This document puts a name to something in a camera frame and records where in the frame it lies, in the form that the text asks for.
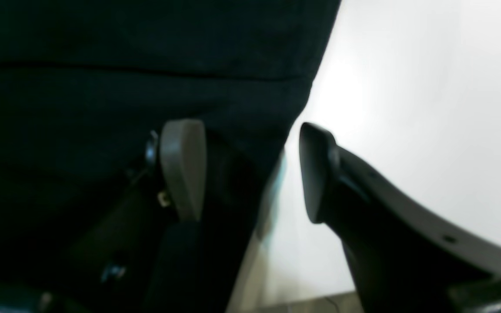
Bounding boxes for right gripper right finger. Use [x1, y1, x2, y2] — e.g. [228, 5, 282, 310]
[299, 123, 501, 313]

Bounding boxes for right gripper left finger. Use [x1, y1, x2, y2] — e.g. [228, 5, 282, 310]
[101, 119, 207, 313]

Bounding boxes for black T-shirt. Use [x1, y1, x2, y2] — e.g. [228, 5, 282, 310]
[0, 0, 341, 313]

